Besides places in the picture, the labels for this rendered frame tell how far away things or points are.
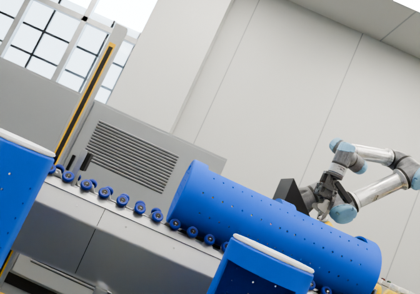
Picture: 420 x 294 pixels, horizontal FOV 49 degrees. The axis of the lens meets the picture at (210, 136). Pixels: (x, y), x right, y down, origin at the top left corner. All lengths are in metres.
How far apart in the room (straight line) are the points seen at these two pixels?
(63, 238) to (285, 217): 0.86
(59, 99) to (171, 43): 1.46
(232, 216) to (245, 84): 3.12
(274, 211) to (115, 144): 1.82
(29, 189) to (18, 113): 2.36
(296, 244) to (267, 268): 0.53
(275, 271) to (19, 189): 0.74
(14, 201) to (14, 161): 0.11
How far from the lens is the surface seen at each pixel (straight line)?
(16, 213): 1.34
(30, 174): 1.32
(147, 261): 1.83
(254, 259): 1.40
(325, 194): 2.11
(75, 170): 1.90
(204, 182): 1.82
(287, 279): 1.42
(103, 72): 2.29
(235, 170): 4.69
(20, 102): 3.69
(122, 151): 3.44
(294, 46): 5.04
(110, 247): 1.83
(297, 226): 1.92
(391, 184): 2.44
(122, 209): 1.83
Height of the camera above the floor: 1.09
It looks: 8 degrees up
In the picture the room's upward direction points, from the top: 24 degrees clockwise
